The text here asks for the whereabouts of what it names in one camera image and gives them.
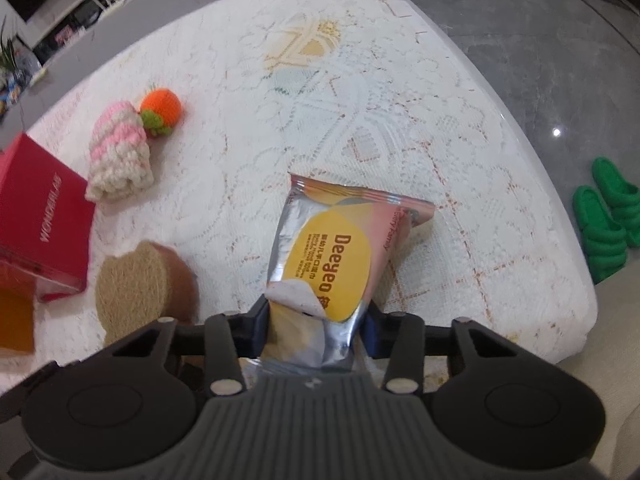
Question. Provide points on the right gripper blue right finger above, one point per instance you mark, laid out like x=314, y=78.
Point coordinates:
x=377, y=333

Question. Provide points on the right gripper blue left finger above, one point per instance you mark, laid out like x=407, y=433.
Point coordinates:
x=254, y=329

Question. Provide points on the silver yellow snack packet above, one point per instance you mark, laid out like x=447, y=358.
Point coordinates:
x=331, y=249

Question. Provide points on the bear shaped loofah sponge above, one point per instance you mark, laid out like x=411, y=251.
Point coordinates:
x=139, y=287

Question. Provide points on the pink white crochet roll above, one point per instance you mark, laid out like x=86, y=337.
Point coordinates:
x=119, y=155

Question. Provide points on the orange crochet fruit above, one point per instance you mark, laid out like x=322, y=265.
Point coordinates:
x=160, y=111

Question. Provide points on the orange white storage box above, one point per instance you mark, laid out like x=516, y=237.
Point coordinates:
x=17, y=297

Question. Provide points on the red lidded box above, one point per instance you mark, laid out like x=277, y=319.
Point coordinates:
x=45, y=220

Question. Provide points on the left green slipper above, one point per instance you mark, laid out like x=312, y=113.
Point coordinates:
x=603, y=239

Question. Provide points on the green slipper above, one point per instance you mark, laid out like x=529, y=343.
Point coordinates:
x=603, y=239
x=621, y=196

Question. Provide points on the white lace tablecloth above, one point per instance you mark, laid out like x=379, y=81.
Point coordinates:
x=358, y=92

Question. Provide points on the right green slipper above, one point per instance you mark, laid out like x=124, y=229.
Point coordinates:
x=621, y=196

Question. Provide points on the green plant in vase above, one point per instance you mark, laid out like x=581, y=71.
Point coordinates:
x=8, y=60

